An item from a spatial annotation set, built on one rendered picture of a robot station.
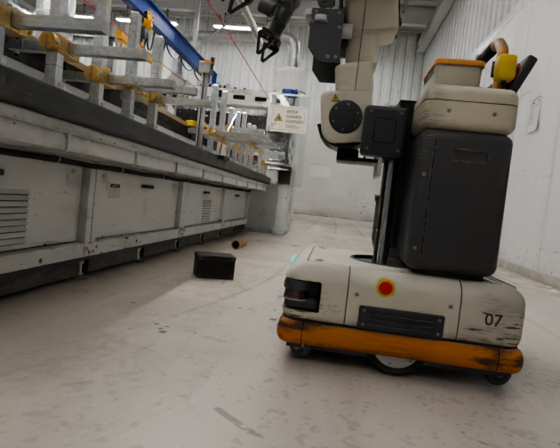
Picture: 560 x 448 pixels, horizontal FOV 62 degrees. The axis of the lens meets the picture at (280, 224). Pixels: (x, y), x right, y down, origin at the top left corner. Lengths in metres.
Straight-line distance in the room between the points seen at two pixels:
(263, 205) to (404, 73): 7.53
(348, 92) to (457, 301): 0.70
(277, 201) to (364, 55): 4.42
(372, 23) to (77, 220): 1.44
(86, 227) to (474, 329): 1.61
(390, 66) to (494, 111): 11.36
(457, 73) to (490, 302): 0.69
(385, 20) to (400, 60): 11.18
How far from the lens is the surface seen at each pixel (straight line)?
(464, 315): 1.37
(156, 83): 1.76
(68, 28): 1.34
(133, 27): 2.09
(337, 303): 1.32
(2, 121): 1.43
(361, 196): 12.20
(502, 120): 1.42
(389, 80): 12.65
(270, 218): 6.04
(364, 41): 1.62
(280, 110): 5.99
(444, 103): 1.39
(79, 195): 2.22
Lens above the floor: 0.45
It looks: 3 degrees down
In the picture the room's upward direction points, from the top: 6 degrees clockwise
